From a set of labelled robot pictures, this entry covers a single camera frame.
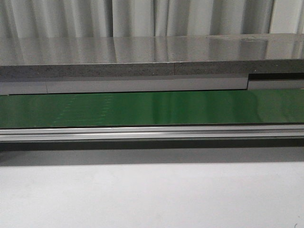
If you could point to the grey panel under counter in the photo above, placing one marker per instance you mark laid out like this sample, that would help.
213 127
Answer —
112 84

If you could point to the dark granite counter slab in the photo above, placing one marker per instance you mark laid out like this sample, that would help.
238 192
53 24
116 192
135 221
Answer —
46 58

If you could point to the green conveyor belt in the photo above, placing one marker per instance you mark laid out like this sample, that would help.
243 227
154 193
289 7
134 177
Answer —
152 108

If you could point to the white pleated curtain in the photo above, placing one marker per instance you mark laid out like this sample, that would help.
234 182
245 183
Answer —
146 18

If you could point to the aluminium conveyor front rail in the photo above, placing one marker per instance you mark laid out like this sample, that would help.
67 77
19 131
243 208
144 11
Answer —
152 132

